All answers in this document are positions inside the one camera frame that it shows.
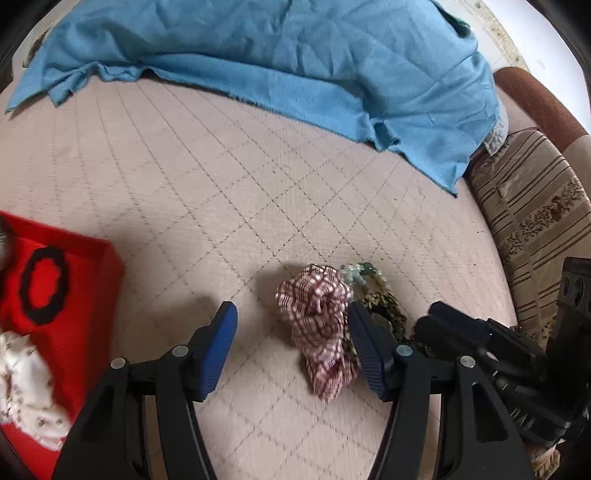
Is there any black scalloped hair tie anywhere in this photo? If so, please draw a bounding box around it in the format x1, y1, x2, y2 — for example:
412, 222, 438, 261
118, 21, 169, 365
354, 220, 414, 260
19, 247, 70, 325

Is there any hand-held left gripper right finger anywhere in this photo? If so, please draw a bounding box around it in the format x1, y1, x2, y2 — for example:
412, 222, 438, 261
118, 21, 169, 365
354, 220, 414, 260
346, 301, 536, 480

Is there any pink quilted mattress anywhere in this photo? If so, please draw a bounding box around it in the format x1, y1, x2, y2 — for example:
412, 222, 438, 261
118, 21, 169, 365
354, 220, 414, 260
0, 69, 518, 480

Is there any red tray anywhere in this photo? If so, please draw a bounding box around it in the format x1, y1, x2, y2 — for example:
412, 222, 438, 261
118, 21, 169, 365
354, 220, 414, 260
0, 211, 125, 480

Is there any blue blanket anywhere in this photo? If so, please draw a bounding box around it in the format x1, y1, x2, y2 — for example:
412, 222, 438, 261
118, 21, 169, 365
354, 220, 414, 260
6, 0, 502, 197

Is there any white quilted pillow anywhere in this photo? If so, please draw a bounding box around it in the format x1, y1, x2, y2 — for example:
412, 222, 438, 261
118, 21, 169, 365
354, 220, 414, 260
482, 108, 511, 155

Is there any green bead bracelet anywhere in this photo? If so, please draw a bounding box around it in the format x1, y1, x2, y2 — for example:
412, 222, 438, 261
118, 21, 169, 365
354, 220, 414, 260
341, 261, 377, 284

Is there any leopard print bead bracelet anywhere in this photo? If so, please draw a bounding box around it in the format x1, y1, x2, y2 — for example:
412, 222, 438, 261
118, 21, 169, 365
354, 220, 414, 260
351, 288, 409, 365

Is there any brown padded headboard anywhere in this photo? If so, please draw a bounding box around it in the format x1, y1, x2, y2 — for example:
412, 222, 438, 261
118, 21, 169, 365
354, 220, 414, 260
493, 67, 591, 158

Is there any striped brown cushion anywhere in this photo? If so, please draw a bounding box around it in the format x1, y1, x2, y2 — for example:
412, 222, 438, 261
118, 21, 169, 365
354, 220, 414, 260
464, 129, 591, 342

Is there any white printed scrunchie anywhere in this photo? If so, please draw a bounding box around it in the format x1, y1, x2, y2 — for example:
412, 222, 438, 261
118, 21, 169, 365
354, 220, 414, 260
0, 331, 72, 450

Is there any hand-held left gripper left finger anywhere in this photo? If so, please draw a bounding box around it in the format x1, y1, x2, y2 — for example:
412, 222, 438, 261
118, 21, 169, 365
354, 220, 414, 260
52, 301, 238, 480

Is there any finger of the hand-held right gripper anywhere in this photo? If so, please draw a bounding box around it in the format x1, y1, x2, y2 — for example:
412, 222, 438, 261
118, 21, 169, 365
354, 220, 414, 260
412, 318, 462, 360
427, 301, 497, 344

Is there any red plaid scrunchie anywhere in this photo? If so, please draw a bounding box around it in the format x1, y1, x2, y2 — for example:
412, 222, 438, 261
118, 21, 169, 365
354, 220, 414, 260
276, 264, 362, 403

